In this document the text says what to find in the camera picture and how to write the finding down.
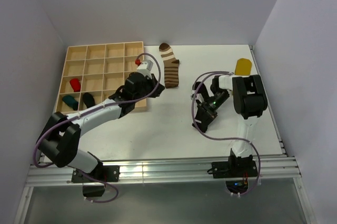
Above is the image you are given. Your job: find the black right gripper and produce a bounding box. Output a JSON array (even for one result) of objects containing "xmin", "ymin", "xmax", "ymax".
[{"xmin": 197, "ymin": 91, "xmax": 230, "ymax": 130}]

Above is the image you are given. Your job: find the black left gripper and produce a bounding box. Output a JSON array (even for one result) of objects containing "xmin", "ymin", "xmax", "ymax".
[{"xmin": 133, "ymin": 74, "xmax": 165, "ymax": 103}]

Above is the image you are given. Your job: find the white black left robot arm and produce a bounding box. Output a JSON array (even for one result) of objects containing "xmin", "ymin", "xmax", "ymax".
[{"xmin": 34, "ymin": 72, "xmax": 165, "ymax": 181}]

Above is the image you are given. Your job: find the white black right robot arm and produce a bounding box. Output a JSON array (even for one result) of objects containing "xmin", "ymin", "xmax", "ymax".
[{"xmin": 191, "ymin": 71, "xmax": 267, "ymax": 177}]

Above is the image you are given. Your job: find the brown striped sock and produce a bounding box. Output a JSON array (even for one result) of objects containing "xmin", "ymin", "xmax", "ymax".
[{"xmin": 158, "ymin": 43, "xmax": 180, "ymax": 89}]

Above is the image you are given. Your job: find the yellow sock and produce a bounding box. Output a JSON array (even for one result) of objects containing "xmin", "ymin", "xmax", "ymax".
[{"xmin": 234, "ymin": 58, "xmax": 252, "ymax": 76}]

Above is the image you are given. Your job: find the wooden compartment tray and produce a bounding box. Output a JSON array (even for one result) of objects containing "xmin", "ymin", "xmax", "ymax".
[{"xmin": 54, "ymin": 41, "xmax": 144, "ymax": 114}]

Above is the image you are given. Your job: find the red rolled sock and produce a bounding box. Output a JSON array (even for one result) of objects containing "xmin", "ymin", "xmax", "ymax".
[{"xmin": 70, "ymin": 78, "xmax": 81, "ymax": 92}]

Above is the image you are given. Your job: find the green rolled sock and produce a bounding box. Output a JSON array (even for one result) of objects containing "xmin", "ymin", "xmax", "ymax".
[{"xmin": 62, "ymin": 95, "xmax": 78, "ymax": 111}]

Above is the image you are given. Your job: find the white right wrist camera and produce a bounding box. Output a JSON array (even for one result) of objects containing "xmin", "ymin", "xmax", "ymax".
[{"xmin": 191, "ymin": 90, "xmax": 204, "ymax": 103}]

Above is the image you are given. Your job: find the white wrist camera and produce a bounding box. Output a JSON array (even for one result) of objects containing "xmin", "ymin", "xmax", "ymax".
[
  {"xmin": 191, "ymin": 90, "xmax": 204, "ymax": 103},
  {"xmin": 135, "ymin": 59, "xmax": 153, "ymax": 78}
]

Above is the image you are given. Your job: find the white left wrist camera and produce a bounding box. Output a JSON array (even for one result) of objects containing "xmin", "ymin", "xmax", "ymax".
[{"xmin": 135, "ymin": 59, "xmax": 153, "ymax": 78}]

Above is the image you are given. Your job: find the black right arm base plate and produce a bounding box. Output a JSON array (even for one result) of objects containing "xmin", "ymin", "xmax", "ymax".
[{"xmin": 207, "ymin": 161, "xmax": 258, "ymax": 179}]

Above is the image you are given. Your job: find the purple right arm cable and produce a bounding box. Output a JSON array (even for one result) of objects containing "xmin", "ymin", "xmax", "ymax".
[{"xmin": 191, "ymin": 70, "xmax": 262, "ymax": 198}]

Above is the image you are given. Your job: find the aluminium frame rail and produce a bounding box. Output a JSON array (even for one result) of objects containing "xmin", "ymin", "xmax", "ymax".
[{"xmin": 25, "ymin": 155, "xmax": 302, "ymax": 187}]

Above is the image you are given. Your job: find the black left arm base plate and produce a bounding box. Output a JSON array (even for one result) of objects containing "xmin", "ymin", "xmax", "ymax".
[{"xmin": 71, "ymin": 165, "xmax": 120, "ymax": 183}]

